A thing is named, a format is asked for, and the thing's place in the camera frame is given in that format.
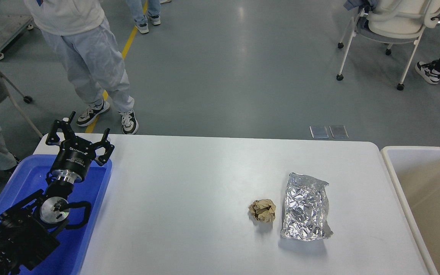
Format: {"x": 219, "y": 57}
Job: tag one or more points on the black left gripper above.
{"x": 76, "y": 155}

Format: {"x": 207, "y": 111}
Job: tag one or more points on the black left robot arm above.
{"x": 29, "y": 229}

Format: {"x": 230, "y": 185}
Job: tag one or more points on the person in white clothes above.
{"x": 79, "y": 34}

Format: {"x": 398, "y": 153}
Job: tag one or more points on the person in blue jeans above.
{"x": 151, "y": 15}

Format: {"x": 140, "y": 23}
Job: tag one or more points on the grey wheeled cart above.
{"x": 2, "y": 32}

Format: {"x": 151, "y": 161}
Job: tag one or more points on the crumpled brown paper ball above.
{"x": 263, "y": 210}

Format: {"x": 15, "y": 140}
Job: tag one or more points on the left metal floor plate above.
{"x": 319, "y": 132}

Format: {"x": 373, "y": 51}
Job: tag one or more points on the metal floor plate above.
{"x": 339, "y": 132}
{"x": 319, "y": 132}

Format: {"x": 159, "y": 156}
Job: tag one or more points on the crumpled silver foil bag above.
{"x": 305, "y": 209}

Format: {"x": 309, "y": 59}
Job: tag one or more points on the right metal floor plate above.
{"x": 339, "y": 132}

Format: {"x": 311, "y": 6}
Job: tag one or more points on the white office chair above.
{"x": 389, "y": 22}

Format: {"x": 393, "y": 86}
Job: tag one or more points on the white plastic bin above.
{"x": 415, "y": 173}

